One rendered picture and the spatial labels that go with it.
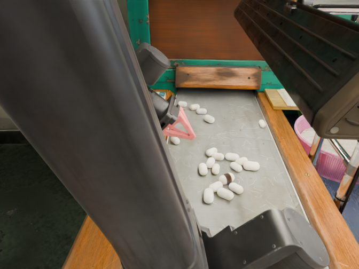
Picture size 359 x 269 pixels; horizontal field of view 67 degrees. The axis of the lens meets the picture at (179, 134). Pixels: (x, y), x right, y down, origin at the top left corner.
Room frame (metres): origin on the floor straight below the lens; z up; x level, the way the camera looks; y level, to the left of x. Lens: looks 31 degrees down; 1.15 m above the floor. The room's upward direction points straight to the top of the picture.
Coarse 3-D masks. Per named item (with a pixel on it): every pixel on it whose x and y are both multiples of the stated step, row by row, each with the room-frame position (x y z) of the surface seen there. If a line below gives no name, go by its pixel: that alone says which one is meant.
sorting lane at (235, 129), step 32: (192, 96) 0.95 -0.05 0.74; (224, 96) 0.95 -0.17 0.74; (192, 128) 0.71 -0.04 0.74; (224, 128) 0.71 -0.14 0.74; (256, 128) 0.71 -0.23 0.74; (192, 160) 0.55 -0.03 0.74; (224, 160) 0.55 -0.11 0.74; (256, 160) 0.55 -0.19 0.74; (192, 192) 0.43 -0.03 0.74; (256, 192) 0.43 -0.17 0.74; (288, 192) 0.43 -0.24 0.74; (224, 224) 0.35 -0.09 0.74
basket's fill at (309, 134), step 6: (306, 132) 0.69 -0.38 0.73; (312, 132) 0.69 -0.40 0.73; (306, 138) 0.67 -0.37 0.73; (312, 138) 0.66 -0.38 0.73; (324, 144) 0.63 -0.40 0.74; (330, 144) 0.63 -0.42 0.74; (342, 144) 0.63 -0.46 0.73; (348, 144) 0.63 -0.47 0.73; (354, 144) 0.62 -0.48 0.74; (324, 150) 0.59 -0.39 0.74; (330, 150) 0.61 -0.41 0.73; (348, 150) 0.59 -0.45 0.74
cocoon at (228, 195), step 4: (220, 188) 0.42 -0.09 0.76; (224, 188) 0.42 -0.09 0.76; (220, 192) 0.41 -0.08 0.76; (224, 192) 0.41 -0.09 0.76; (228, 192) 0.41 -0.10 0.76; (232, 192) 0.41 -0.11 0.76; (220, 196) 0.41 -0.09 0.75; (224, 196) 0.41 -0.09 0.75; (228, 196) 0.40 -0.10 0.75; (232, 196) 0.41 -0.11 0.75
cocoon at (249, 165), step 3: (246, 162) 0.51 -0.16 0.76; (249, 162) 0.51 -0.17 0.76; (252, 162) 0.51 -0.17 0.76; (255, 162) 0.51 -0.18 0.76; (243, 165) 0.51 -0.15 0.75; (246, 165) 0.50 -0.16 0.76; (249, 165) 0.50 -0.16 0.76; (252, 165) 0.50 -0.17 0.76; (255, 165) 0.50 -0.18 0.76; (258, 165) 0.50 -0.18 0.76; (246, 168) 0.50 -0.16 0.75; (249, 168) 0.50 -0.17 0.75; (252, 168) 0.50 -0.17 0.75; (255, 168) 0.50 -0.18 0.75; (258, 168) 0.50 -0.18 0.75
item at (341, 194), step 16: (304, 0) 0.39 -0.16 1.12; (320, 0) 0.39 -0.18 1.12; (336, 0) 0.39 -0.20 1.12; (352, 0) 0.38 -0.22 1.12; (352, 16) 0.54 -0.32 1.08; (320, 144) 0.53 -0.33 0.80; (336, 144) 0.46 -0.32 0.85; (352, 160) 0.39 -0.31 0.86; (352, 176) 0.38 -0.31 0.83; (336, 192) 0.40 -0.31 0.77
